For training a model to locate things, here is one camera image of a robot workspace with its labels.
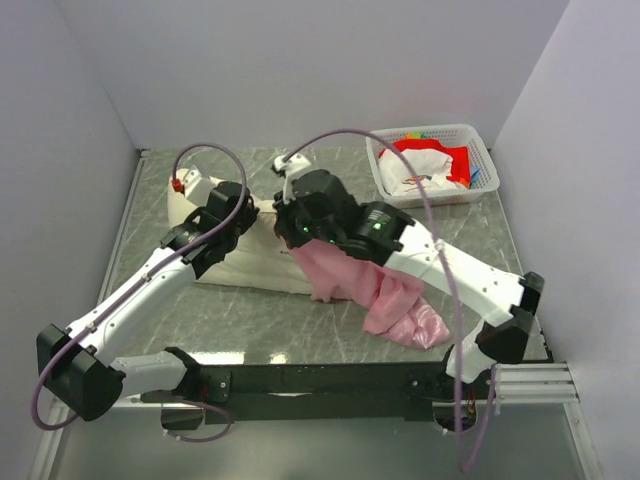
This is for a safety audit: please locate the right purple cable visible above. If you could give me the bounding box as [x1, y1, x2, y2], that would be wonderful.
[282, 128, 496, 474]

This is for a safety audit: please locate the pink pillowcase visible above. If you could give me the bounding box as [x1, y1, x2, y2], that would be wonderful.
[290, 240, 450, 350]

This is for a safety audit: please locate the purple cable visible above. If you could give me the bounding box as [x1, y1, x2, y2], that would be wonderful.
[282, 128, 496, 474]
[31, 143, 250, 444]

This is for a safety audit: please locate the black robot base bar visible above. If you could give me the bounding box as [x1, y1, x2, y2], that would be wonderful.
[139, 347, 496, 431]

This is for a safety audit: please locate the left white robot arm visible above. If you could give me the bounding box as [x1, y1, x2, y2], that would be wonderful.
[36, 181, 259, 421]

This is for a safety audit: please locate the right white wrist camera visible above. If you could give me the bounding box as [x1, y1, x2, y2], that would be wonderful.
[271, 154, 312, 204]

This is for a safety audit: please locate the white plastic basket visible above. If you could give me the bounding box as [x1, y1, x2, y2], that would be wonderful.
[365, 124, 500, 209]

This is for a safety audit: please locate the red and white cloth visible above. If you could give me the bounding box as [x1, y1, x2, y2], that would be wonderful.
[378, 137, 471, 196]

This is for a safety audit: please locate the cream pillow with bear print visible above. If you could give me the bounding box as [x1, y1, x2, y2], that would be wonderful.
[167, 168, 312, 295]

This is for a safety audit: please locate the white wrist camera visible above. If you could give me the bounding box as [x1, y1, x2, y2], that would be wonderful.
[170, 168, 215, 206]
[271, 154, 312, 204]

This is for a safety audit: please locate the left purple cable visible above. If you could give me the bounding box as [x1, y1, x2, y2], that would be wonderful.
[31, 143, 250, 444]

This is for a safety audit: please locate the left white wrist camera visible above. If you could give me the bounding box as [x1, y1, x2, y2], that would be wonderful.
[170, 168, 215, 206]

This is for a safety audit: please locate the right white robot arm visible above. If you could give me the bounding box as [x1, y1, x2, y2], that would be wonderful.
[274, 168, 544, 399]

